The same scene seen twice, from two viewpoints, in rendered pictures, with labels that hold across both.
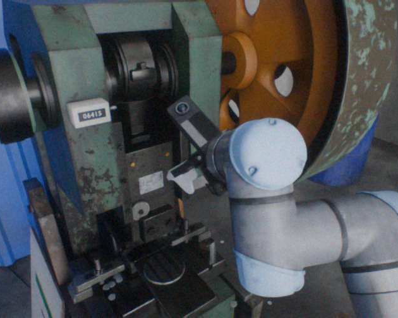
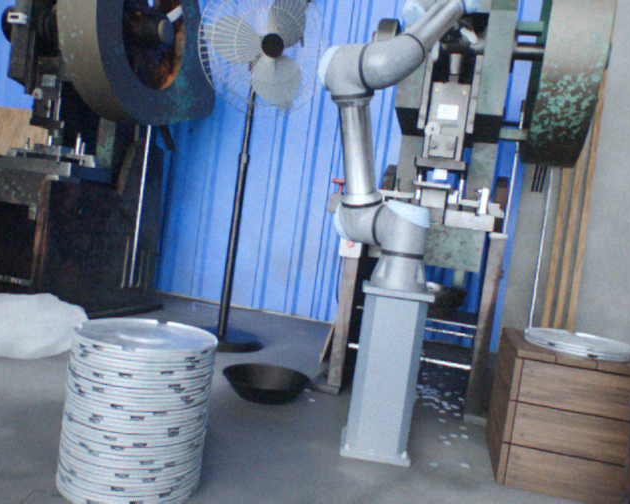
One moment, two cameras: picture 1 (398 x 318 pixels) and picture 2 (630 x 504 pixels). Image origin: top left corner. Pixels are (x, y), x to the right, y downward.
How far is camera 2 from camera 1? 1.93 m
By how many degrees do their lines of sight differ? 54
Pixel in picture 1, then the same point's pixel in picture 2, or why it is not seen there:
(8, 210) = not seen: hidden behind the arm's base
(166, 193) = (457, 127)
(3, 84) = (387, 25)
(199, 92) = (493, 45)
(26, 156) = not seen: hidden behind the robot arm
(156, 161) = (455, 96)
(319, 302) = not seen: outside the picture
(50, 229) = (387, 186)
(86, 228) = (408, 185)
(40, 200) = (392, 169)
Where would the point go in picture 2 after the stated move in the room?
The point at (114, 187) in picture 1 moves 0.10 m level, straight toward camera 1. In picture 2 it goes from (417, 93) to (406, 85)
